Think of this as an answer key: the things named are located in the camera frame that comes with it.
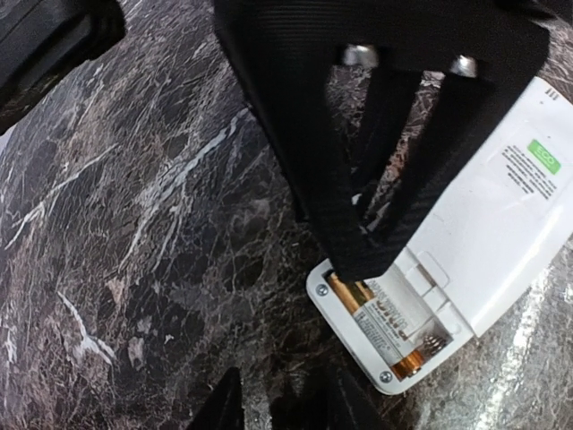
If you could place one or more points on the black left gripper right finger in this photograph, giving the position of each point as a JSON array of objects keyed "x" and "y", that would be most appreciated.
[{"x": 326, "y": 400}]

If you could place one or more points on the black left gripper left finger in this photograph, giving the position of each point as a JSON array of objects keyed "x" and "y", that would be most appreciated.
[{"x": 223, "y": 409}]

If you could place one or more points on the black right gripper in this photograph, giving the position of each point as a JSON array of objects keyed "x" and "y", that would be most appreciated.
[{"x": 475, "y": 44}]

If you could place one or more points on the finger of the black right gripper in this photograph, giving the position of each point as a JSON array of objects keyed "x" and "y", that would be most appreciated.
[{"x": 282, "y": 53}]

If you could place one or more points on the gold battery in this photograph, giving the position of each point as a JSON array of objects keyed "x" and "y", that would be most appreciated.
[{"x": 380, "y": 320}]

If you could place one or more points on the white remote control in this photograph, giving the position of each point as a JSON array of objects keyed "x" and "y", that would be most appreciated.
[{"x": 493, "y": 231}]

